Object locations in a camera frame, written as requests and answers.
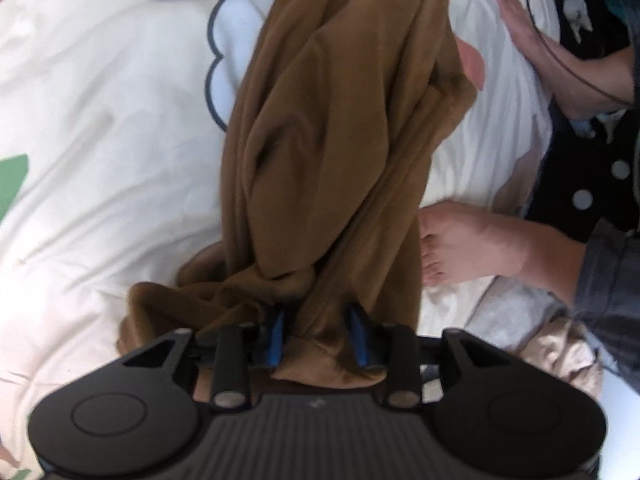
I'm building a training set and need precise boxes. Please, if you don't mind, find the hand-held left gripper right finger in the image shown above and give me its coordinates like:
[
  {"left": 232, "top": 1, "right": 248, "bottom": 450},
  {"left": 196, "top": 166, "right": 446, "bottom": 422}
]
[{"left": 345, "top": 305, "right": 501, "bottom": 409}]

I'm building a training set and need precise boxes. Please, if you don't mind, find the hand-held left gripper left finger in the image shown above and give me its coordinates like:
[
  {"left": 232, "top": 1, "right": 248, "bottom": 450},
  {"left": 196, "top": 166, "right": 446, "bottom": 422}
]
[{"left": 122, "top": 310, "right": 288, "bottom": 409}]

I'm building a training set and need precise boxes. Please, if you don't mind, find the brown t-shirt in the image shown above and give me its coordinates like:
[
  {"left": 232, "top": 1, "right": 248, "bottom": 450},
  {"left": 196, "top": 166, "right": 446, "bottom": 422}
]
[{"left": 117, "top": 0, "right": 476, "bottom": 391}]

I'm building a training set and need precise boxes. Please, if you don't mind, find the person's bare foot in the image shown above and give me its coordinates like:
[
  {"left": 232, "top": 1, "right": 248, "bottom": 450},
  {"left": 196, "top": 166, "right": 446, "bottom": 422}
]
[
  {"left": 416, "top": 200, "right": 588, "bottom": 306},
  {"left": 494, "top": 0, "right": 633, "bottom": 122}
]

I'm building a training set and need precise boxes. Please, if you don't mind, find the grey crumpled garment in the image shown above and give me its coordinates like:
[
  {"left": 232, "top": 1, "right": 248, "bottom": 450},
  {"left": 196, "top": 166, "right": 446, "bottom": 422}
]
[{"left": 470, "top": 277, "right": 571, "bottom": 353}]

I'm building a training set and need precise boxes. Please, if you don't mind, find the beige crumpled cloth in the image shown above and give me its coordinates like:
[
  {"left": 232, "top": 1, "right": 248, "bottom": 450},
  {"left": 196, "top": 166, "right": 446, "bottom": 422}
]
[{"left": 520, "top": 319, "right": 604, "bottom": 397}]

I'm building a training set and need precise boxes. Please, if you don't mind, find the cream bear print blanket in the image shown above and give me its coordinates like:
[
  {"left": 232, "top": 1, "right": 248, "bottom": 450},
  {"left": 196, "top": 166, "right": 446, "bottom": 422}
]
[{"left": 0, "top": 0, "right": 566, "bottom": 480}]

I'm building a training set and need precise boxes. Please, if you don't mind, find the black dotted cloth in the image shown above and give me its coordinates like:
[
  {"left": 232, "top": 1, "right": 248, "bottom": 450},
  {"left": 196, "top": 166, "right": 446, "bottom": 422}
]
[{"left": 525, "top": 0, "right": 640, "bottom": 243}]

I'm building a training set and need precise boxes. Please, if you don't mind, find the black cable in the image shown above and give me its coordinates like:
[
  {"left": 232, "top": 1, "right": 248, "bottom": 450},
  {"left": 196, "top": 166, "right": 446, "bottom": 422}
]
[{"left": 526, "top": 0, "right": 633, "bottom": 107}]

